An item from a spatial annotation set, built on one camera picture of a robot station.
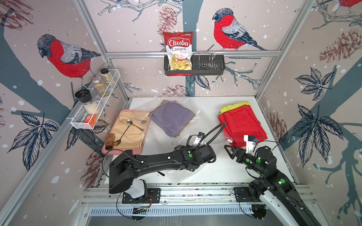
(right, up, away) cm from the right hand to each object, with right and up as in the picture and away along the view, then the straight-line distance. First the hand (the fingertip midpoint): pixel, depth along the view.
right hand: (227, 146), depth 73 cm
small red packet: (-66, +15, -9) cm, 69 cm away
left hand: (-14, -2, +5) cm, 15 cm away
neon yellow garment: (+9, +21, +25) cm, 34 cm away
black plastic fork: (-35, -19, +8) cm, 41 cm away
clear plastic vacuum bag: (-9, +11, +25) cm, 29 cm away
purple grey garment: (-32, +14, +27) cm, 44 cm away
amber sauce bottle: (-72, -1, +17) cm, 74 cm away
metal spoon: (-64, +10, +31) cm, 72 cm away
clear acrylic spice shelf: (-74, +15, -7) cm, 76 cm away
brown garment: (-16, +16, +32) cm, 39 cm away
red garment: (+13, +12, +15) cm, 24 cm away
